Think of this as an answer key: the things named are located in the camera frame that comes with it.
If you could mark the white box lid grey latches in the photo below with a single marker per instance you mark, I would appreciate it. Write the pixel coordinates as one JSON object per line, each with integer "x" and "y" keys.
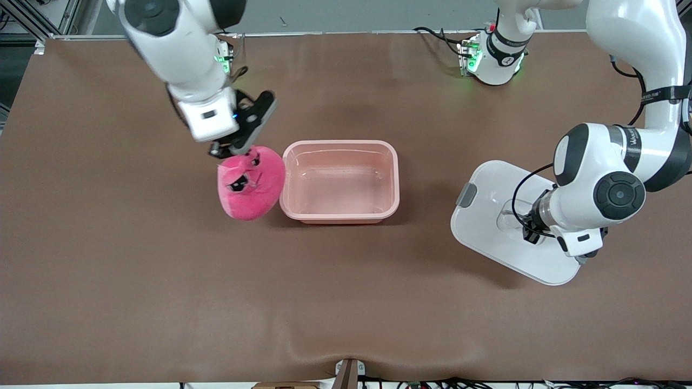
{"x": 486, "y": 237}

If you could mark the pink plush toy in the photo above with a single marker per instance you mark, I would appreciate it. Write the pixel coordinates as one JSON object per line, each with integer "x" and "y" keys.
{"x": 251, "y": 189}

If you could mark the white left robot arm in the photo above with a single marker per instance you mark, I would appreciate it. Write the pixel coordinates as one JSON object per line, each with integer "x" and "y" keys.
{"x": 638, "y": 54}

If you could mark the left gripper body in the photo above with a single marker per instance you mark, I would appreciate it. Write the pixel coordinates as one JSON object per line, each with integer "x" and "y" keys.
{"x": 530, "y": 226}

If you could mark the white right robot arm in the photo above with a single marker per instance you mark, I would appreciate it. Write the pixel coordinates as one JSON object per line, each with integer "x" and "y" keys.
{"x": 173, "y": 43}

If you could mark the brown table mat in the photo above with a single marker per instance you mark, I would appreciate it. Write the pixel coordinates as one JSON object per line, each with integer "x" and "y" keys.
{"x": 346, "y": 297}

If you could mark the grey metal bracket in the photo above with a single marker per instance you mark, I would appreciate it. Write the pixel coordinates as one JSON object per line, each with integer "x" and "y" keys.
{"x": 348, "y": 374}

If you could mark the aluminium frame post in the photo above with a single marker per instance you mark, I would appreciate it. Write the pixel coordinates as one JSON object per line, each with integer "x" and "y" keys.
{"x": 32, "y": 16}

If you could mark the pink plastic box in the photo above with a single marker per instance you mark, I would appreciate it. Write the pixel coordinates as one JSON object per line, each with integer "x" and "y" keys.
{"x": 340, "y": 183}

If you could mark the brown cardboard piece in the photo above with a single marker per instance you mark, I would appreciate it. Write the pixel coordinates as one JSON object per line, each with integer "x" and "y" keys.
{"x": 286, "y": 386}

